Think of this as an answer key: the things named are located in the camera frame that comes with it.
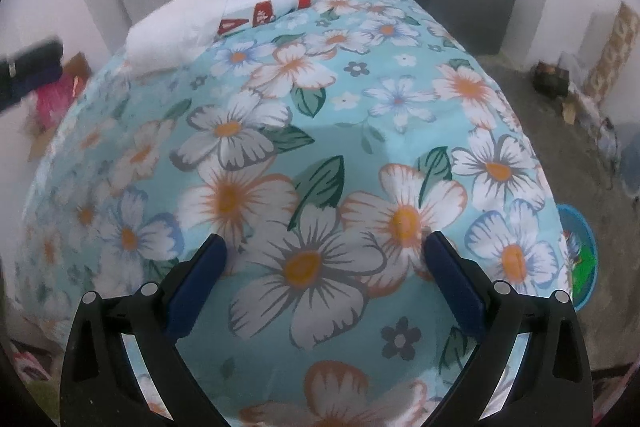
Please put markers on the pink plastic bag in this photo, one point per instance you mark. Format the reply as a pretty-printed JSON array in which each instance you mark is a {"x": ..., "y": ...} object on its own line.
[{"x": 54, "y": 99}]

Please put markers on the white bottle red cap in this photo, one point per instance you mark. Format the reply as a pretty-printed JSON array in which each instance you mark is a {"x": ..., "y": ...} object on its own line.
[{"x": 239, "y": 15}]

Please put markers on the dark grey cabinet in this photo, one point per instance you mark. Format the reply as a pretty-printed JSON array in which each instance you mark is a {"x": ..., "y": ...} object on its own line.
[{"x": 479, "y": 25}]

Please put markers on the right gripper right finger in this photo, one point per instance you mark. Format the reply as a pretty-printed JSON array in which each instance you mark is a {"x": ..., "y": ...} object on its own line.
[{"x": 529, "y": 366}]

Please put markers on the white cloth rag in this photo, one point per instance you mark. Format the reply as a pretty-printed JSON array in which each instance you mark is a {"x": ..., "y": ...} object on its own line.
[{"x": 173, "y": 35}]

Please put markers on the blue plastic trash basket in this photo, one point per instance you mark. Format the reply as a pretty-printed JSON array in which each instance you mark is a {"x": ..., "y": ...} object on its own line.
[{"x": 582, "y": 251}]

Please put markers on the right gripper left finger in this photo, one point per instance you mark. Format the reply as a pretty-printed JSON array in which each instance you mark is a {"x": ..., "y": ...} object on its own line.
[{"x": 98, "y": 387}]

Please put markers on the floral blue tablecloth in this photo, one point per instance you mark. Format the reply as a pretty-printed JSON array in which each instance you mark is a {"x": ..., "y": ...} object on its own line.
[{"x": 321, "y": 148}]

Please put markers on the dark brown pot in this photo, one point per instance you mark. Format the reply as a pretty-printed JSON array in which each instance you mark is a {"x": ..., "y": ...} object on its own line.
[{"x": 551, "y": 81}]

